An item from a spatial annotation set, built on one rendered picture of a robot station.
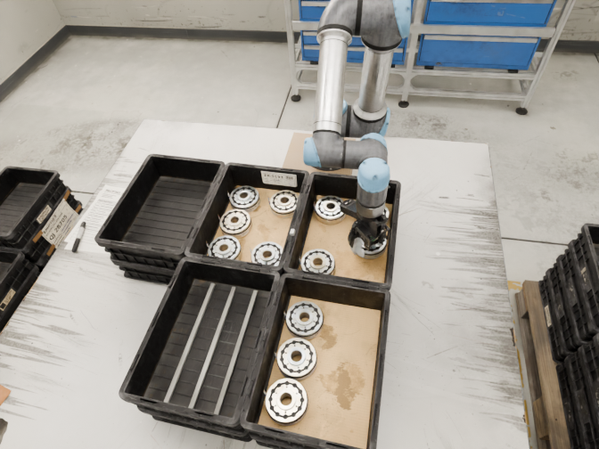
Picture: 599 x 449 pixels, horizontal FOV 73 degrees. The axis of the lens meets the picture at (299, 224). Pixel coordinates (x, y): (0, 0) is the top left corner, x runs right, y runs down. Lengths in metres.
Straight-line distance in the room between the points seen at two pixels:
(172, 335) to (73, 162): 2.28
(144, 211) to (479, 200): 1.23
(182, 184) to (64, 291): 0.55
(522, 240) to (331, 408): 1.74
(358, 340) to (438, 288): 0.38
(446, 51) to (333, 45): 1.95
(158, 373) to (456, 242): 1.04
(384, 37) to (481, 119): 2.09
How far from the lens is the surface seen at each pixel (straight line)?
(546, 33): 3.06
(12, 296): 2.18
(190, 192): 1.52
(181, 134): 2.00
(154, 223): 1.47
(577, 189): 2.95
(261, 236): 1.32
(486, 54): 3.10
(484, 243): 1.54
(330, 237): 1.30
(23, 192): 2.44
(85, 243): 1.71
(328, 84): 1.11
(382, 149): 1.07
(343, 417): 1.08
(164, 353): 1.21
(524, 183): 2.84
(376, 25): 1.19
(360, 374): 1.11
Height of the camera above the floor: 1.88
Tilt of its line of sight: 52 degrees down
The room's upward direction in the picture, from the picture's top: 6 degrees counter-clockwise
